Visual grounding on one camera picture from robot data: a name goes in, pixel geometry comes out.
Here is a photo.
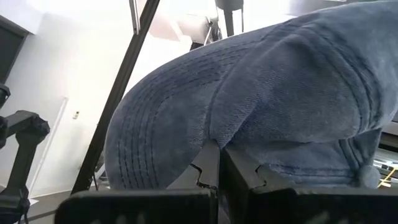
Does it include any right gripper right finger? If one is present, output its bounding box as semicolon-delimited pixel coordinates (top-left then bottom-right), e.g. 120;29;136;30
221;146;398;224

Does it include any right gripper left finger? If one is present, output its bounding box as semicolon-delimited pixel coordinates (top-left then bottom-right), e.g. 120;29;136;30
54;139;221;224

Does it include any grey-blue cap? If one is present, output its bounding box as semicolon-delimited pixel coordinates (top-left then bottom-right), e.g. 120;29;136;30
104;0;398;190

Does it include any black clamp stand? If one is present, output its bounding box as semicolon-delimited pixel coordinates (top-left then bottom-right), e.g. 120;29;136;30
0;83;51;224

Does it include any black pole stand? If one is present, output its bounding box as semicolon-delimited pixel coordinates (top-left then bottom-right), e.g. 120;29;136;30
214;0;245;38

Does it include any black aluminium table frame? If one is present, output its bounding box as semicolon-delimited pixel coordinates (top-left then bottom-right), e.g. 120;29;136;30
71;0;161;195

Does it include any dark wall panel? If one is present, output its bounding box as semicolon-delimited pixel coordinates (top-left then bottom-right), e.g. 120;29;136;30
0;15;30;85

